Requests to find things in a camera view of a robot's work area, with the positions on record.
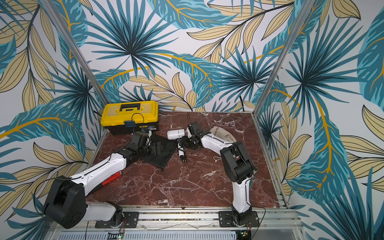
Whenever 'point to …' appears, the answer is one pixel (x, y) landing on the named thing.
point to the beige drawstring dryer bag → (222, 134)
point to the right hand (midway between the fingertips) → (183, 143)
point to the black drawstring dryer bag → (168, 146)
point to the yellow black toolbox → (130, 117)
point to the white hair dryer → (176, 134)
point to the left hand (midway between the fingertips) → (156, 148)
